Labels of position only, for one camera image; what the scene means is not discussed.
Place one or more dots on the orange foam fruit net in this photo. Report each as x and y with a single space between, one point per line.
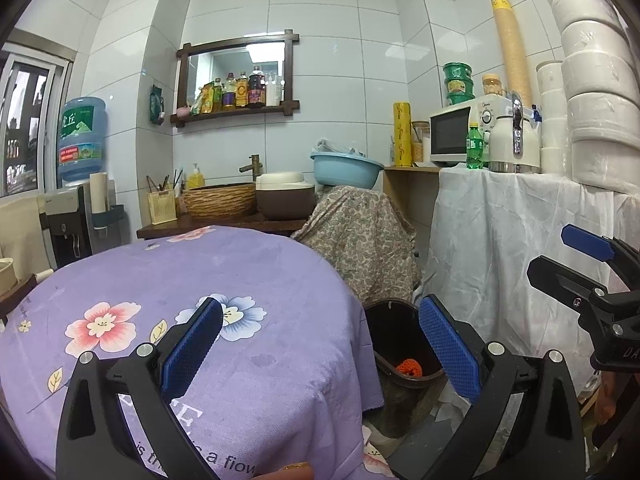
410 367

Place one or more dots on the white microwave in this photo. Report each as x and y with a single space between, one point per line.
450 135

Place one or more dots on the cream paper cup sleeve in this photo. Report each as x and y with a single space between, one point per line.
98 190

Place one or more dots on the white bottle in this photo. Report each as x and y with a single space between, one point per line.
274 91

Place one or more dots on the clear plastic bag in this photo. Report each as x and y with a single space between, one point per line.
340 147

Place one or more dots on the beige cloth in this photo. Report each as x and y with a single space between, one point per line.
22 235

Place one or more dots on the purple floral tablecloth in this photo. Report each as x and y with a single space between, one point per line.
250 285

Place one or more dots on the wooden side table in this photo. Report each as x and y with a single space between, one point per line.
410 200

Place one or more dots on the black trash bin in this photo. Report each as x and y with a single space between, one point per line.
395 330

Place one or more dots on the green soda bottle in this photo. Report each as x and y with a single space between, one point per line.
475 150

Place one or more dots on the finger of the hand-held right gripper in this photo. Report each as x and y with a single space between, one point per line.
555 275
585 241

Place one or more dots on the blue plastic basin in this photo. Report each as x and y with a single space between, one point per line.
345 170

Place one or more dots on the wood-framed mirror shelf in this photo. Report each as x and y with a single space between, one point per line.
235 112

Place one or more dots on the blue water jug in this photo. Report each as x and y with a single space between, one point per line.
82 140

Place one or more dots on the green instant noodle bowl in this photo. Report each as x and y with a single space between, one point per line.
459 99
457 71
459 86

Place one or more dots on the amber jar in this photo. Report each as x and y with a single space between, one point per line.
492 86

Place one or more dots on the water dispenser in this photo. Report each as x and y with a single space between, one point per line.
65 230

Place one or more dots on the white-framed window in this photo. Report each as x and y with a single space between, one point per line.
30 120

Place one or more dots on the bronze faucet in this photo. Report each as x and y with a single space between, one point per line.
254 166

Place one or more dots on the wicker basket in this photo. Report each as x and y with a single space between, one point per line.
220 202

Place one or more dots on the cream pot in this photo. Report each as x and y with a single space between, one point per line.
6 277

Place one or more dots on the stack of white paper bowls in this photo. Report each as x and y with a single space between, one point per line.
595 75

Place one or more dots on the green yellow bottle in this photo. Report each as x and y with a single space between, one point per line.
218 97

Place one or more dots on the yellow seasoning packet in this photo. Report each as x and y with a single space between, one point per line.
202 102

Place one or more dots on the person's left hand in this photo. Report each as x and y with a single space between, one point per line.
292 472

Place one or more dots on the brown white cooker pot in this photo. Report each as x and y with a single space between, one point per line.
285 197

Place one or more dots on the beige chopstick holder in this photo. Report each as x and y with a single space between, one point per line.
162 207

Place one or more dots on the yellow soap dispenser bottle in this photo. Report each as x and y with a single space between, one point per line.
195 179

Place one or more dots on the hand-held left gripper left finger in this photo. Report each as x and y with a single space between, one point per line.
192 345

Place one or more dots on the floral cloth cover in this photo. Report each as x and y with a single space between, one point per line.
360 240

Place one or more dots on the glass jar with wooden lid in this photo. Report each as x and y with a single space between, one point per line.
421 145

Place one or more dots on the small pink cup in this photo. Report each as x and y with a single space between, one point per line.
182 111

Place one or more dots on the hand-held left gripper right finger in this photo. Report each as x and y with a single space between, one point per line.
447 345

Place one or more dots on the yellow wrap roll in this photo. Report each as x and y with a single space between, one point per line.
402 135

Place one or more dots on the white cloth cover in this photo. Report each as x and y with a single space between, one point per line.
480 240

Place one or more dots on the white electric kettle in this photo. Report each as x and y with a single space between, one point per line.
502 145

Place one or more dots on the green wall-hung pouch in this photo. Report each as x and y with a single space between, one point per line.
156 105

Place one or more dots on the tall stack of tan cups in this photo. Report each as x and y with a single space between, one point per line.
512 50

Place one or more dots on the grey cup holder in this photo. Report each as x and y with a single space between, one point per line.
110 225

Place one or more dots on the dark juice bottle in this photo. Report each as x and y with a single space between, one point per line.
256 90

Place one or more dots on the person's right hand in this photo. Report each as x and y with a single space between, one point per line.
607 395

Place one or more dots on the dark wooden chair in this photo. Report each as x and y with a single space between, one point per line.
20 295

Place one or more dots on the dark chopsticks bundle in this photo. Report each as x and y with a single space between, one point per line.
164 184

